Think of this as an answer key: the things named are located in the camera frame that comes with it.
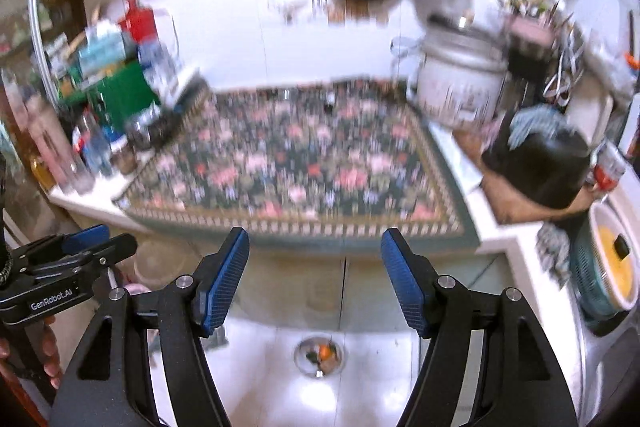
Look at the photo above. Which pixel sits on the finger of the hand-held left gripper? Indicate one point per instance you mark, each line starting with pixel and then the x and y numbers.
pixel 110 249
pixel 85 238

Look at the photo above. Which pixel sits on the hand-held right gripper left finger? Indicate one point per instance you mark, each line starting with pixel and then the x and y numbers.
pixel 222 282

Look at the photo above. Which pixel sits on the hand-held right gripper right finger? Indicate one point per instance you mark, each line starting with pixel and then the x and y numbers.
pixel 405 282

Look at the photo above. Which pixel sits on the person's left hand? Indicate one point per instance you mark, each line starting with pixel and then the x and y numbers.
pixel 52 352

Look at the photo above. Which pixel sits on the brown jar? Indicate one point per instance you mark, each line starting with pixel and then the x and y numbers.
pixel 125 157

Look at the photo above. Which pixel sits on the blue label bottle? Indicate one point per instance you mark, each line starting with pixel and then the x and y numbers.
pixel 95 147

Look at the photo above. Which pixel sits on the tall clear bottle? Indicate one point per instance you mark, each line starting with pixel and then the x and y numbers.
pixel 60 147

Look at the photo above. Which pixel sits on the metal floor drain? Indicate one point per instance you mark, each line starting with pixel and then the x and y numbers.
pixel 319 355

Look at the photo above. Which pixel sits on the wooden cutting board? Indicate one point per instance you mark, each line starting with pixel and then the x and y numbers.
pixel 510 207

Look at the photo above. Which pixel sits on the floral tablecloth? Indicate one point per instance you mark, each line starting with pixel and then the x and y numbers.
pixel 300 172

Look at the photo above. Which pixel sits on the green box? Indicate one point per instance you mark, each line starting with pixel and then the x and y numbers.
pixel 120 92

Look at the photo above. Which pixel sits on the black pot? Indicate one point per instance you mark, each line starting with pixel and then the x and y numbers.
pixel 540 172

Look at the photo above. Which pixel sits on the teal plastic basket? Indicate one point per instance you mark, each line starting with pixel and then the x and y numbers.
pixel 590 277

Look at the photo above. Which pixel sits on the grey blue cloth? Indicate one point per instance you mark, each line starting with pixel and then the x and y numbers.
pixel 537 122

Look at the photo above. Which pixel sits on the white bowl with yellow lid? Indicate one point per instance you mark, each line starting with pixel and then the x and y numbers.
pixel 612 252

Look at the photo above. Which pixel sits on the white rice cooker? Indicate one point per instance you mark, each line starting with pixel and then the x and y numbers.
pixel 460 77

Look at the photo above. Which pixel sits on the red container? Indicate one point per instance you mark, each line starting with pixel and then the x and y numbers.
pixel 136 19

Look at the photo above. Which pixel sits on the red can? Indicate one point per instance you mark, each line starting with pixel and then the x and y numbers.
pixel 609 167

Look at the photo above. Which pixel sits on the pink utensil holder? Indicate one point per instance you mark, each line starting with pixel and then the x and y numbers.
pixel 530 42

